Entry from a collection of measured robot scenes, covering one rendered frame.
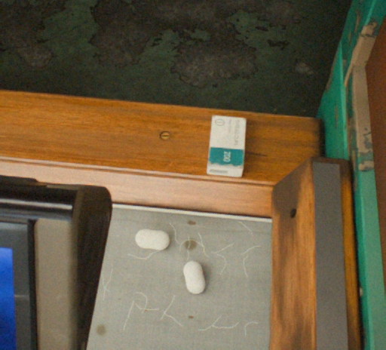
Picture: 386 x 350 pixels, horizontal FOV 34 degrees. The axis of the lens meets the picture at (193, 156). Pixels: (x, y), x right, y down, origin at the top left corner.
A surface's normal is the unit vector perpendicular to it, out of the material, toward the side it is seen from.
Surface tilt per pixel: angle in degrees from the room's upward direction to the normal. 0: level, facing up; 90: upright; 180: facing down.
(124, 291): 0
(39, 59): 0
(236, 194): 45
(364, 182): 0
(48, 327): 58
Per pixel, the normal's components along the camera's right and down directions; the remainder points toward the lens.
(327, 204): 0.04, -0.57
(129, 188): -0.04, 0.18
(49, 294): -0.06, 0.40
